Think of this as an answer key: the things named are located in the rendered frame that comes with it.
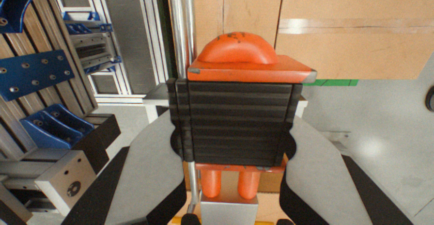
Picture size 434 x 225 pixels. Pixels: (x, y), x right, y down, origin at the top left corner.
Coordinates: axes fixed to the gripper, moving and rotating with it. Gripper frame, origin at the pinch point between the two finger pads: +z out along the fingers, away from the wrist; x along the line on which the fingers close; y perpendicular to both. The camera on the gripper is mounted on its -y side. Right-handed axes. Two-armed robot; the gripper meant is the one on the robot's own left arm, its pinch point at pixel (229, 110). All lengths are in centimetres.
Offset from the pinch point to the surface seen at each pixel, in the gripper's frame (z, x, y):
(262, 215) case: 13.3, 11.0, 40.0
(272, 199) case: 13.3, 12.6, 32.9
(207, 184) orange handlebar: -0.8, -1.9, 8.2
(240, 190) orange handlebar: -0.4, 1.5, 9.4
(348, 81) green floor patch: 109, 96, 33
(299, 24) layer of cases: 54, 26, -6
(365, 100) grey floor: 109, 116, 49
